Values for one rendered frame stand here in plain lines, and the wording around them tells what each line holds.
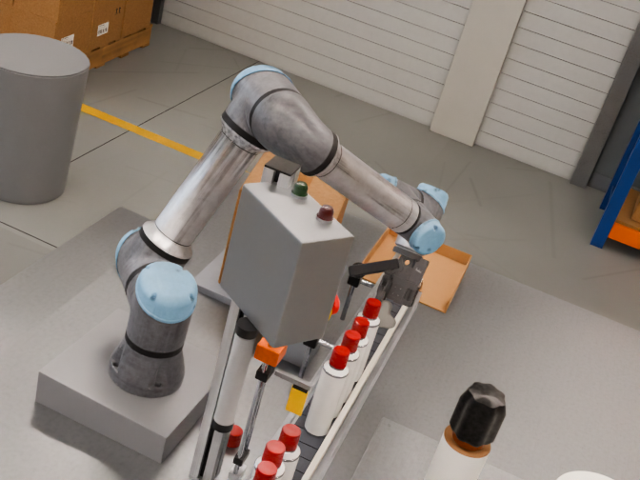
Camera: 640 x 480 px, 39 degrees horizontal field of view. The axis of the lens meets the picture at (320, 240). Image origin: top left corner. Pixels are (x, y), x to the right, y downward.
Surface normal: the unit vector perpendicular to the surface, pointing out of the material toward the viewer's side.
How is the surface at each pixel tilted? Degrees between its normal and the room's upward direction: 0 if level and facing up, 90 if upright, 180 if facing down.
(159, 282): 8
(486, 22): 90
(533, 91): 90
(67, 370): 3
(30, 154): 93
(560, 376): 0
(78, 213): 0
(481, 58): 90
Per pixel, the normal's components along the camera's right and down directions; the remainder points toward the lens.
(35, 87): 0.28, 0.59
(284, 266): -0.80, 0.11
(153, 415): 0.29, -0.84
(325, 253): 0.54, 0.54
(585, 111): -0.36, 0.39
